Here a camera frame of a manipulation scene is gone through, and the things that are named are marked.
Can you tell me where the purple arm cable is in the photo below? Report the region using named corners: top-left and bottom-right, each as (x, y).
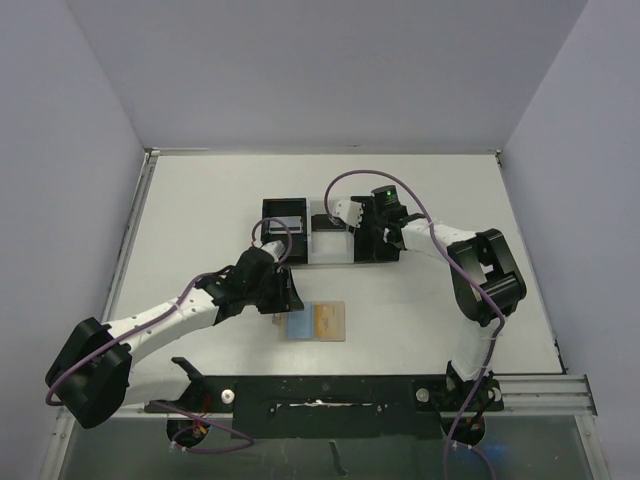
top-left (323, 169), bottom-right (506, 480)
top-left (45, 217), bottom-right (295, 455)

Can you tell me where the black card in tray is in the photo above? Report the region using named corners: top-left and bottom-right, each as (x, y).
top-left (311, 214), bottom-right (338, 232)

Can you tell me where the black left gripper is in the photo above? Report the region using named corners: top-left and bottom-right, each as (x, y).
top-left (245, 266), bottom-right (302, 314)

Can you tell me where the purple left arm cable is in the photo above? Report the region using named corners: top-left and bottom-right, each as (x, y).
top-left (45, 217), bottom-right (295, 455)

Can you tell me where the silver card in tray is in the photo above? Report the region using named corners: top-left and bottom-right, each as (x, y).
top-left (268, 216), bottom-right (304, 235)

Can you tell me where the white middle tray compartment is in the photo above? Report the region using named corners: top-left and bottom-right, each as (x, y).
top-left (306, 198), bottom-right (354, 266)

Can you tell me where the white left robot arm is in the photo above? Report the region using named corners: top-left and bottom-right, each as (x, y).
top-left (45, 241), bottom-right (304, 428)

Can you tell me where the front aluminium rail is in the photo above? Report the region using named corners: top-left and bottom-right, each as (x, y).
top-left (496, 374), bottom-right (597, 416)

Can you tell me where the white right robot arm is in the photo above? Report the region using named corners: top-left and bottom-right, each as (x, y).
top-left (358, 185), bottom-right (527, 409)

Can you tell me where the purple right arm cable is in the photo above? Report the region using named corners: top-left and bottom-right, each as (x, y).
top-left (323, 169), bottom-right (506, 480)

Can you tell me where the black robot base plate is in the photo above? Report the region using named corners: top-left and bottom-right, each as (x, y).
top-left (171, 374), bottom-right (504, 439)

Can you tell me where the black right tray compartment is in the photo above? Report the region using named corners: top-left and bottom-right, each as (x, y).
top-left (350, 196), bottom-right (406, 264)

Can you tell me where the aluminium table edge rail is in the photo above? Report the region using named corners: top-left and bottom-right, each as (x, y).
top-left (99, 149), bottom-right (158, 323)

